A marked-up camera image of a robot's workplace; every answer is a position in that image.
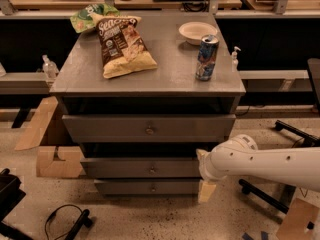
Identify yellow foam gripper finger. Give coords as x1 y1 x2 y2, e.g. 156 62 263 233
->
196 149 216 203

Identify grey drawer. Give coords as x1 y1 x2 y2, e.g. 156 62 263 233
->
62 115 235 143
94 178 199 195
81 157 200 178

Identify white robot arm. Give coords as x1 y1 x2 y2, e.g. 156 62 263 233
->
196 134 320 203

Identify grey bottom drawer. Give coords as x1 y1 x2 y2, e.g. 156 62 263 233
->
94 178 199 195

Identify grey drawer cabinet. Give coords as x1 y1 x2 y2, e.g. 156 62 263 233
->
49 11 246 198

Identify grey top drawer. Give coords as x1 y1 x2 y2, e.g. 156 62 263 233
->
62 115 235 143

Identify black rolling stand base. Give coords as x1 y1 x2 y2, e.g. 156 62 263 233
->
239 120 320 214

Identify cardboard piece bottom right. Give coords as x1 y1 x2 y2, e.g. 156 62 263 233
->
276 198 320 240

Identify black stand leg left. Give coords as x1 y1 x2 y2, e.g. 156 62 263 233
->
64 209 93 240

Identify small pump bottle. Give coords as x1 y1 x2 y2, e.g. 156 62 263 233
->
231 46 241 71

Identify cardboard box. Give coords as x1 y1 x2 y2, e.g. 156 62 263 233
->
15 96 83 179

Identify blue drink can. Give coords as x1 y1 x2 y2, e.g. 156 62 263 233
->
195 34 219 81

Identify white bowl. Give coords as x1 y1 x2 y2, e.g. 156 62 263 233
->
179 22 218 45

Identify brown yellow chip bag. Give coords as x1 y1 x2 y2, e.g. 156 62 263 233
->
93 14 157 79

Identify black equipment left corner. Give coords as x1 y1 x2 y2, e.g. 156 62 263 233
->
0 168 33 240

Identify clear sanitizer bottle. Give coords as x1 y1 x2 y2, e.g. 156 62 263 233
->
42 55 59 79

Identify green snack bag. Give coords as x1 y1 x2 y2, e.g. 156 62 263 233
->
70 3 119 33

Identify black cable on floor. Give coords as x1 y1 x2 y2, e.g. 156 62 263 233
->
44 204 83 240

